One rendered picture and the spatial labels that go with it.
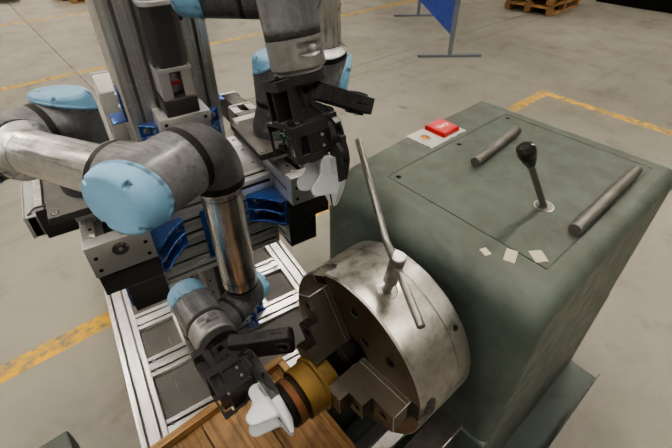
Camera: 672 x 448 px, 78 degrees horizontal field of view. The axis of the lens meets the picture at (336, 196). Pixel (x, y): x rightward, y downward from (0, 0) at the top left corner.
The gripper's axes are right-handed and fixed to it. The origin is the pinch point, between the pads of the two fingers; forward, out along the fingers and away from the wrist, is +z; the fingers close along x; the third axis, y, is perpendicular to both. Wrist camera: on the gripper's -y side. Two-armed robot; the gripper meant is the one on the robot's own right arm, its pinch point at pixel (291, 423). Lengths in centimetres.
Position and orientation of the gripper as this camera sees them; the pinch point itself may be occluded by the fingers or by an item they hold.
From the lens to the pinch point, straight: 72.2
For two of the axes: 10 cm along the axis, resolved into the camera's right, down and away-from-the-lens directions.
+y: -7.7, 3.8, -5.1
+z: 6.4, 4.6, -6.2
